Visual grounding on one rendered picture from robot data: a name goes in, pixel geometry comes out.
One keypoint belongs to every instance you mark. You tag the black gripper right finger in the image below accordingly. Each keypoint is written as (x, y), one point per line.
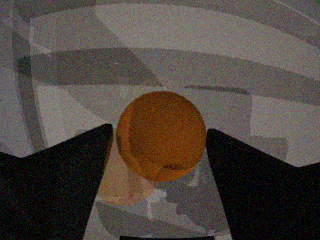
(262, 196)

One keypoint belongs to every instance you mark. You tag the clear low corner walls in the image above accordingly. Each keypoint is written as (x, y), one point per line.
(15, 135)

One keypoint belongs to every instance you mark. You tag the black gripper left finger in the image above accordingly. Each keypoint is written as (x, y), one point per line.
(54, 190)

